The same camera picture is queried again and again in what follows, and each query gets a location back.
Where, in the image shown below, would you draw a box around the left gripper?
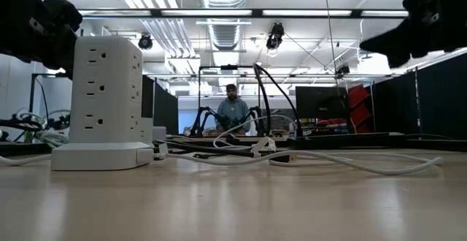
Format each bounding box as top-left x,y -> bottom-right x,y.
0,0 -> 83,80

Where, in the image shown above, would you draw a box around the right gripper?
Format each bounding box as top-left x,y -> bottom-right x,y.
359,0 -> 467,69

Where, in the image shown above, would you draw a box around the white tower power strip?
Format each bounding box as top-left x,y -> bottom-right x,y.
50,35 -> 155,172

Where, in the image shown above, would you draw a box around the white USB wall charger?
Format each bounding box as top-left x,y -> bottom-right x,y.
152,126 -> 168,142

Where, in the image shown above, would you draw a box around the white braided USB cable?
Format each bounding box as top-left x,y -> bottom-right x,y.
153,141 -> 444,177

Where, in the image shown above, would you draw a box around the small black ceiling fixture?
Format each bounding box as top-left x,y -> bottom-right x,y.
334,64 -> 351,78

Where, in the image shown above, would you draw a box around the red bin rack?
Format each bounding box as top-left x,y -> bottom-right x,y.
346,84 -> 374,134

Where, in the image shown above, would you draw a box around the black ceiling spotlight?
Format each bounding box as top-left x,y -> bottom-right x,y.
137,32 -> 154,50
266,22 -> 285,50

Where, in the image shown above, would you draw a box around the black monitor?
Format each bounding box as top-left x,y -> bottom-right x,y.
295,85 -> 349,120

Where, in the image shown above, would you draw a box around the desk with coloured boxes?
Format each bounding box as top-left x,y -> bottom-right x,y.
302,118 -> 350,135

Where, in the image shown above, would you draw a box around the white ceiling pipes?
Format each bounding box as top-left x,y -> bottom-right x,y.
126,0 -> 201,58

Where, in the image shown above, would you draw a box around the green cube power strip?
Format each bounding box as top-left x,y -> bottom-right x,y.
140,116 -> 155,145

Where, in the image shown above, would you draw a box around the long linear ceiling light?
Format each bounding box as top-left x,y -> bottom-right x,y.
78,8 -> 409,19

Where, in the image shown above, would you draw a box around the person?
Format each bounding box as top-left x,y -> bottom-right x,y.
215,83 -> 252,135

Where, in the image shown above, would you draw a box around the neighbouring station black frame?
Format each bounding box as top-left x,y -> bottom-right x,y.
198,64 -> 262,137
30,72 -> 74,139

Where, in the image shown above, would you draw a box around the black partition wall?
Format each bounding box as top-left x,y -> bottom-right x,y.
141,74 -> 180,144
371,53 -> 467,140

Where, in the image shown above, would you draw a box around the thin hanging black cable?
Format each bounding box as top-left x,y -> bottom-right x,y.
322,0 -> 339,85

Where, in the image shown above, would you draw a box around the white cable bundle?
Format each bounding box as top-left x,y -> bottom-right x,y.
13,108 -> 71,149

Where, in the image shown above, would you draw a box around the white tower power cord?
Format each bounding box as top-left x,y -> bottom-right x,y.
0,153 -> 53,167

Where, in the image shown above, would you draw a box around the ribbed silver ventilation duct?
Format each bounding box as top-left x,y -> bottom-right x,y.
198,0 -> 249,51

